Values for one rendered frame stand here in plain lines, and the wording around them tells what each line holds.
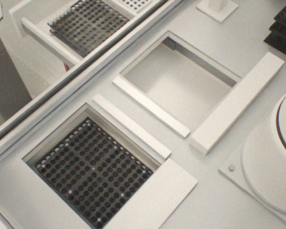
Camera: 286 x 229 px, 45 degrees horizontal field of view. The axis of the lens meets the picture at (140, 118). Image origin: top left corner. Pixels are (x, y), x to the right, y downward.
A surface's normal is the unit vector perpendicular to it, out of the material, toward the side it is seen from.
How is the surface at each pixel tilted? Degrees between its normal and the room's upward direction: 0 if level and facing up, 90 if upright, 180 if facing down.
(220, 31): 0
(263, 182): 90
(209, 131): 0
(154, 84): 0
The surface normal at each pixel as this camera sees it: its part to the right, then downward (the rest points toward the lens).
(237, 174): 0.00, -0.48
